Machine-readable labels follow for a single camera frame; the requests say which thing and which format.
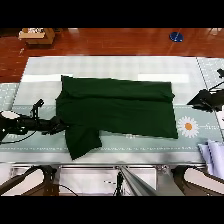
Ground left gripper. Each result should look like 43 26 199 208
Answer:
41 115 70 136

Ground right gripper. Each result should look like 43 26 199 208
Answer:
198 88 224 113

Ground dark green T-shirt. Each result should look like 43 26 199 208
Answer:
54 74 179 161

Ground pale lilac garment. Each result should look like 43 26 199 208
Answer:
197 139 224 190

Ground blue round object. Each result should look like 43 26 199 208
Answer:
168 31 184 43

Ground cardboard box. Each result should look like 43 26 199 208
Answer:
18 27 56 47

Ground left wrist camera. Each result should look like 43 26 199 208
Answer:
30 98 45 119

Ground black cable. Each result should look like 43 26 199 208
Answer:
0 130 38 145
57 183 80 197

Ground silver frame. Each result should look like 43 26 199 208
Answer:
0 161 208 197

